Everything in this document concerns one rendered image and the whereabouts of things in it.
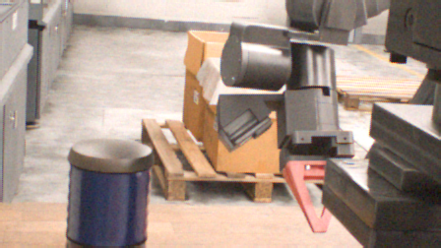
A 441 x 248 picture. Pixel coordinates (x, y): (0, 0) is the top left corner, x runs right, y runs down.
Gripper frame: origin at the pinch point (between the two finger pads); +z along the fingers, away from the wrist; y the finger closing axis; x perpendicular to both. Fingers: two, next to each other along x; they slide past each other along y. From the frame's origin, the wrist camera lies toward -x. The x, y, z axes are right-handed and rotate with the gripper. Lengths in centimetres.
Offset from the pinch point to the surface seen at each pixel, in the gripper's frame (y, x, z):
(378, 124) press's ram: 29.6, -1.0, -3.3
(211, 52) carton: -349, 14, -145
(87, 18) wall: -966, -109, -417
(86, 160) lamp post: 52, -20, 4
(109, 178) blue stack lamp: 52, -19, 5
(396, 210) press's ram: 36.4, -2.3, 4.1
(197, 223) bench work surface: -28.1, -11.8, -4.2
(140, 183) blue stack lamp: 51, -18, 5
